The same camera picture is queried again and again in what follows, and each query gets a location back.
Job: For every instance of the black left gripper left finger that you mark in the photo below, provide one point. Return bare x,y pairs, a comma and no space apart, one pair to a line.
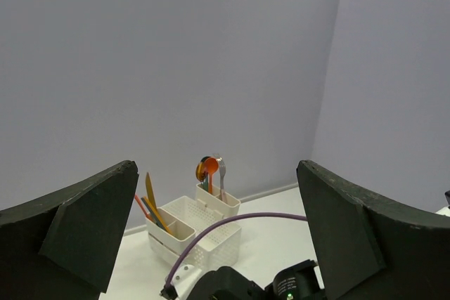
64,245

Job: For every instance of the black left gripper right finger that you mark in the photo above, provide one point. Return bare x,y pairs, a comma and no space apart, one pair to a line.
369,246

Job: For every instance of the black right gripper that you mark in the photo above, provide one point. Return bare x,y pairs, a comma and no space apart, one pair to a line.
225,283

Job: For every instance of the orange plastic knife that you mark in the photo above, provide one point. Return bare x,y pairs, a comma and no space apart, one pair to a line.
141,206

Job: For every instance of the dark blue chopstick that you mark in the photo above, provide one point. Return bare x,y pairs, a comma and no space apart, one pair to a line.
154,217

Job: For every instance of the orange chopstick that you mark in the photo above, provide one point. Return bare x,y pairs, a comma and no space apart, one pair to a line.
156,214

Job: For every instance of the teal plastic spoon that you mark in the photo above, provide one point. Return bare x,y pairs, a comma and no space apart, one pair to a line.
206,183

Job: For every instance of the iridescent metal spoon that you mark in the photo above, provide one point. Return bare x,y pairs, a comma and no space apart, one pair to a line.
200,170

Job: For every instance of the orange plastic spoon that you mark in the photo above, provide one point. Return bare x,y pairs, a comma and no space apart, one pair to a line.
211,166

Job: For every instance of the white utensil caddy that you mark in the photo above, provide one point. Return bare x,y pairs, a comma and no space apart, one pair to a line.
186,218

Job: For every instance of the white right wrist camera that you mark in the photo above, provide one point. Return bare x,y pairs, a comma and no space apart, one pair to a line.
182,283

